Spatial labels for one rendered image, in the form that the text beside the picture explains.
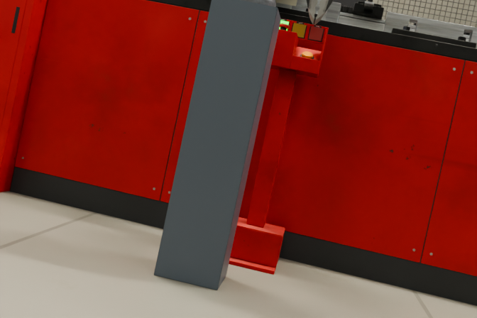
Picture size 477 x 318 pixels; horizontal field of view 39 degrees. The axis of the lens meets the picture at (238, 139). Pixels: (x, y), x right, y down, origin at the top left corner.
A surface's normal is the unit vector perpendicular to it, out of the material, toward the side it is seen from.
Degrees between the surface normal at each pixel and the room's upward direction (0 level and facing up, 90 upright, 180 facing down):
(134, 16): 90
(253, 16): 90
